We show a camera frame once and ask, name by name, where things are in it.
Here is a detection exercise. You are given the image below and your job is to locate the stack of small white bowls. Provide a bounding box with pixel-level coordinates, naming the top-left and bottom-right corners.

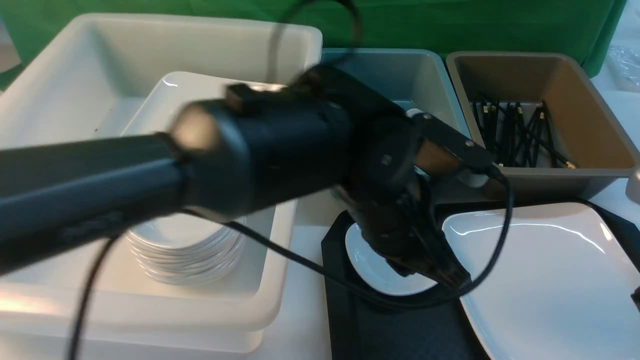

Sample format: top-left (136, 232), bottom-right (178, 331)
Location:
top-left (125, 214), bottom-right (246, 286)

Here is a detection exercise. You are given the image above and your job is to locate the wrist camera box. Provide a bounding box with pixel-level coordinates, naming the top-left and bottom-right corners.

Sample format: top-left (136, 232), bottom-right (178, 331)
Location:
top-left (407, 111), bottom-right (508, 189)

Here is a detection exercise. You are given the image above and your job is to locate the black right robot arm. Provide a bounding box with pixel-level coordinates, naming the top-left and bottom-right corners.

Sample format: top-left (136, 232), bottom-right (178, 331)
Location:
top-left (630, 286), bottom-right (640, 311)

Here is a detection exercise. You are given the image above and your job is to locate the large white plastic bin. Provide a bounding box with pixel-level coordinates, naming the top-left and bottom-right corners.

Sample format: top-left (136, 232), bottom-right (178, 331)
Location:
top-left (0, 13), bottom-right (324, 354)

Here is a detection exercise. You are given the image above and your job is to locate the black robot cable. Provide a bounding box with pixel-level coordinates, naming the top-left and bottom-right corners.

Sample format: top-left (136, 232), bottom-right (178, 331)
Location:
top-left (67, 0), bottom-right (516, 360)

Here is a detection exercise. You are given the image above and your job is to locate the stack of white square plates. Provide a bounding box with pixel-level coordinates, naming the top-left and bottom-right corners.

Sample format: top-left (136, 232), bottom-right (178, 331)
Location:
top-left (121, 71), bottom-right (285, 137)

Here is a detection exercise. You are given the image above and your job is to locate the small white bowl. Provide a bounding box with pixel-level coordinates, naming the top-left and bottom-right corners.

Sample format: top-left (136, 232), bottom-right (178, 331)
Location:
top-left (345, 223), bottom-right (436, 297)

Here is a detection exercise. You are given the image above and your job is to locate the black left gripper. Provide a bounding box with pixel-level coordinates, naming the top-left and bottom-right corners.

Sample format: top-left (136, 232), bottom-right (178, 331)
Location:
top-left (338, 107), bottom-right (471, 291)

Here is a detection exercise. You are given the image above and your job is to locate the bundle of black chopsticks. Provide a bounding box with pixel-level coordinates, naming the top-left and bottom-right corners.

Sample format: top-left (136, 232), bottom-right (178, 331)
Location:
top-left (470, 93), bottom-right (578, 169)

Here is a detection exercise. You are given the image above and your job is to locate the green backdrop cloth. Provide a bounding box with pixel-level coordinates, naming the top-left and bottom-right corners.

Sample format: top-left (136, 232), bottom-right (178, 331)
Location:
top-left (0, 0), bottom-right (627, 89)

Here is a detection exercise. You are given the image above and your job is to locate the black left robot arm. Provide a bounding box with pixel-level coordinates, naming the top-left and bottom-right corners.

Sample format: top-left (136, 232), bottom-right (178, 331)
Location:
top-left (1, 64), bottom-right (470, 289)

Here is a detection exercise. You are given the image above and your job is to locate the black serving tray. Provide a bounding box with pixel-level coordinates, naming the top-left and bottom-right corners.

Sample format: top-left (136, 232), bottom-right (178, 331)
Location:
top-left (325, 199), bottom-right (619, 360)

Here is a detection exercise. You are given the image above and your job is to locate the brown plastic bin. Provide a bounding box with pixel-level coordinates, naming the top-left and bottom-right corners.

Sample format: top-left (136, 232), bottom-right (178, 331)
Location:
top-left (446, 51), bottom-right (639, 201)

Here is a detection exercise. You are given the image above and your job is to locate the large white triangular plate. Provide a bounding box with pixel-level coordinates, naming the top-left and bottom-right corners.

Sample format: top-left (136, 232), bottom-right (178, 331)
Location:
top-left (461, 202), bottom-right (640, 360)

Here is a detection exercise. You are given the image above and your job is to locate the blue plastic bin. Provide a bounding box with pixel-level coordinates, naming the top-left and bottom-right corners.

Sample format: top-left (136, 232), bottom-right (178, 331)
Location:
top-left (339, 48), bottom-right (471, 139)

